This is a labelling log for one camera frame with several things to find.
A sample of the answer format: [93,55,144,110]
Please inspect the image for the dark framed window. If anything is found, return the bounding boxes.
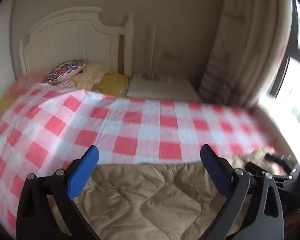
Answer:
[268,0,300,131]

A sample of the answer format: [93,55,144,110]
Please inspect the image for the beige checkered pillow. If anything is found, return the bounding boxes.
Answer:
[55,63,108,90]

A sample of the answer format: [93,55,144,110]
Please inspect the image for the white wardrobe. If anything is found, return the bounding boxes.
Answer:
[0,0,15,98]

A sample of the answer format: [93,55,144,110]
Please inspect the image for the red white checkered bed cover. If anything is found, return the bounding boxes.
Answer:
[0,84,274,236]

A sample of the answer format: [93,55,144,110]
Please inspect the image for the beige quilted knit-sleeve jacket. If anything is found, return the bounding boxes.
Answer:
[52,147,291,240]

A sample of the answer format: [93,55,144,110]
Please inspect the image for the white bedside table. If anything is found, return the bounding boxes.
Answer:
[126,74,201,102]

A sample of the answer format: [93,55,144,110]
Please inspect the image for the patterned window curtain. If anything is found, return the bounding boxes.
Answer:
[199,0,292,108]

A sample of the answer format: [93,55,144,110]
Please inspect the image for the patterned round cushion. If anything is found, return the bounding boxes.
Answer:
[45,60,87,85]

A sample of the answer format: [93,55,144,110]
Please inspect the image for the yellow pillow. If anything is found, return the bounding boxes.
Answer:
[97,73,129,98]

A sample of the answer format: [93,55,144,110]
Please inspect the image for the slim metal desk lamp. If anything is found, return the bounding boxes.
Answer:
[142,23,158,80]

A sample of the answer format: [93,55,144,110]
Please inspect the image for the white wooden headboard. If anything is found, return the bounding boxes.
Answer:
[19,7,134,77]

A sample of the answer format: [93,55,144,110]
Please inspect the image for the wall power socket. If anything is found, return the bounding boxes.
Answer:
[161,50,183,61]

